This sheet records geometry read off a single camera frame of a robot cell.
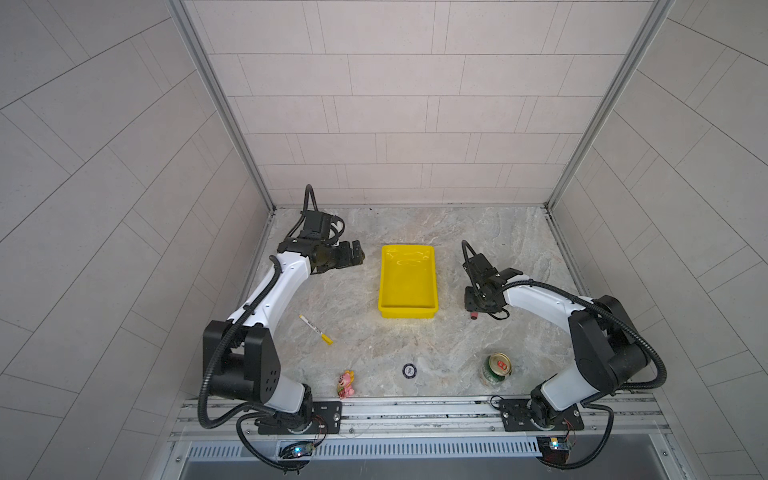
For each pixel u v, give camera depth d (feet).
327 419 2.32
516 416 2.33
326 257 2.24
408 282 3.18
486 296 2.19
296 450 2.13
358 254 2.47
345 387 2.41
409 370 2.58
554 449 2.23
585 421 2.33
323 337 2.75
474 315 2.85
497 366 2.28
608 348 1.44
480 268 2.34
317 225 2.12
